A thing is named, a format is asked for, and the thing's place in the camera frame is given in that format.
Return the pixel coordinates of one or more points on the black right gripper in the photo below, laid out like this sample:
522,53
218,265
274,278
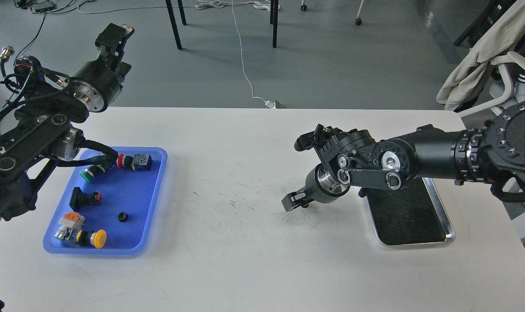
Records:
319,186

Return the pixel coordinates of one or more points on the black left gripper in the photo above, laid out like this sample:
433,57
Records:
95,84

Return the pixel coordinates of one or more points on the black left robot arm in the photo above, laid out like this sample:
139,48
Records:
36,129

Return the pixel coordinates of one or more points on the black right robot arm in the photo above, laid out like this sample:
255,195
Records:
493,155

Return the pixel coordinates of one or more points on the silver metal tray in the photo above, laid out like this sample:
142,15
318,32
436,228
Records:
411,217

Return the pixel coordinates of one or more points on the blue plastic tray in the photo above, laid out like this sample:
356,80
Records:
134,192

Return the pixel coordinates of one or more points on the black table leg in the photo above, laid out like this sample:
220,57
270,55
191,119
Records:
169,7
181,8

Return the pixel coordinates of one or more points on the black power strip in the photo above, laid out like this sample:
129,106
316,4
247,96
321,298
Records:
35,6

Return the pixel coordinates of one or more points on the red emergency push button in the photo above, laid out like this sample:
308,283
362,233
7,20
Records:
137,162

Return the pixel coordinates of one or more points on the orange grey contact block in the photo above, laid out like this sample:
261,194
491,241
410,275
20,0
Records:
70,225

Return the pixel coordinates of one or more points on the white office chair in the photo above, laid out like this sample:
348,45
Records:
497,95

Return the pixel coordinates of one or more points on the beige jacket on chair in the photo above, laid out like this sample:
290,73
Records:
467,78

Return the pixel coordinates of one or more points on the black cabinet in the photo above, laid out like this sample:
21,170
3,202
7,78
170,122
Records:
486,19

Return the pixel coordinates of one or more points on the green push button switch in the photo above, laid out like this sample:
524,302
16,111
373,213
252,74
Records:
89,173

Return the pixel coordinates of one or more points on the black selector switch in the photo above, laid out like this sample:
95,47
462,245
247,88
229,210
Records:
79,199

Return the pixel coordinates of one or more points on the yellow push button switch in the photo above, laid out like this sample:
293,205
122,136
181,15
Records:
82,238

